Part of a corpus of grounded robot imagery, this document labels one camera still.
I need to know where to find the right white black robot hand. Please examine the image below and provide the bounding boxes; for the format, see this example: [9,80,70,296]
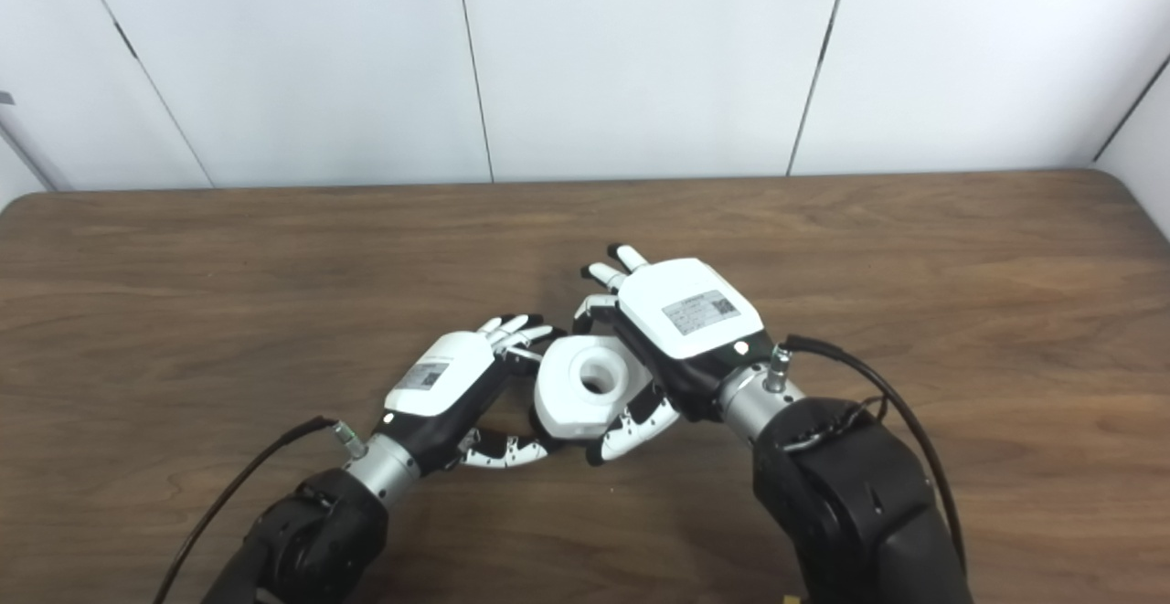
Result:
[572,242,776,469]

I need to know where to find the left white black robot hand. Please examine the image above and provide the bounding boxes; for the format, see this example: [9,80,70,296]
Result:
[369,313,569,473]

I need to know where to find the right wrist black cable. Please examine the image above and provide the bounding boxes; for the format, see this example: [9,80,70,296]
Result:
[766,334,970,579]

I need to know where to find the round white piece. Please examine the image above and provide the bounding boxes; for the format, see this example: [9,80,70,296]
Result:
[533,334,655,442]

